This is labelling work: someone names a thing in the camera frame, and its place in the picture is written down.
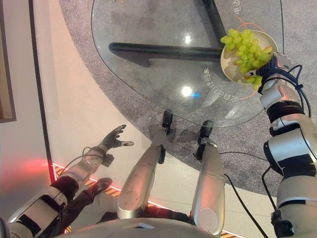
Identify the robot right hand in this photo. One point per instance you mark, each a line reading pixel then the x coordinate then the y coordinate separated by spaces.
pixel 268 66

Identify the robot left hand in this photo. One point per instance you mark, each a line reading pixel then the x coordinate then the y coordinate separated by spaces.
pixel 111 140

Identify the green grape bunch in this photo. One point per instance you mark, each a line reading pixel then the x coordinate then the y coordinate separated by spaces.
pixel 245 53

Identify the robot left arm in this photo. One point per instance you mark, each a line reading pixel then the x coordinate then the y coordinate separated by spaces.
pixel 62 188

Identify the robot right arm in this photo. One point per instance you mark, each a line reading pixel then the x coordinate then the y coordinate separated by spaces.
pixel 289 148

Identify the cream round plate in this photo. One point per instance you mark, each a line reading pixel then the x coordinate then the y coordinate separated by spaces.
pixel 229 67

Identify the person's shoe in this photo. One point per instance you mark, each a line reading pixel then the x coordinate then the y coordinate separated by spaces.
pixel 101 185

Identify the robot left leg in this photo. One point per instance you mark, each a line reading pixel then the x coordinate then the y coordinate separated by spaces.
pixel 140 178

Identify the robot leg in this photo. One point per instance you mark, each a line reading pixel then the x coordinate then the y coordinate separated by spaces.
pixel 209 188
pixel 140 178

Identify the yellow black hazard tape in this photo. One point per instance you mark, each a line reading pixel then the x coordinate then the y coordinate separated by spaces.
pixel 109 189

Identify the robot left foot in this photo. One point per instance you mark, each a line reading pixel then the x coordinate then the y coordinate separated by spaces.
pixel 167 118

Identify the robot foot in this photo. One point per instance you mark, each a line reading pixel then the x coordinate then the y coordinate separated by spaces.
pixel 167 118
pixel 206 129

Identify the person's leg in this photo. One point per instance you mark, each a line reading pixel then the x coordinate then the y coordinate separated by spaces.
pixel 83 200

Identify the glass coffee table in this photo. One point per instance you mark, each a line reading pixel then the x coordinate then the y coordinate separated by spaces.
pixel 153 81

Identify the grey carpet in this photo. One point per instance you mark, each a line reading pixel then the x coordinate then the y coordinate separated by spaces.
pixel 247 141

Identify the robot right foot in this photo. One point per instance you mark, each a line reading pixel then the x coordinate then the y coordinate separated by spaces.
pixel 206 129

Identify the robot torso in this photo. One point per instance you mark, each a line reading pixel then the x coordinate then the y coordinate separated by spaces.
pixel 123 229

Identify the black table base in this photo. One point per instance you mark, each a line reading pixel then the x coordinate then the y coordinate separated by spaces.
pixel 158 48

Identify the robot right leg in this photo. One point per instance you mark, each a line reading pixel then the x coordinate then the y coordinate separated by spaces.
pixel 209 188

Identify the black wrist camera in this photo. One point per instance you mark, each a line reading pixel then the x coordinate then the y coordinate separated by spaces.
pixel 108 160

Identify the brown wooden frame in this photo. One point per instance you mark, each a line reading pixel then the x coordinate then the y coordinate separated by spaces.
pixel 7 74

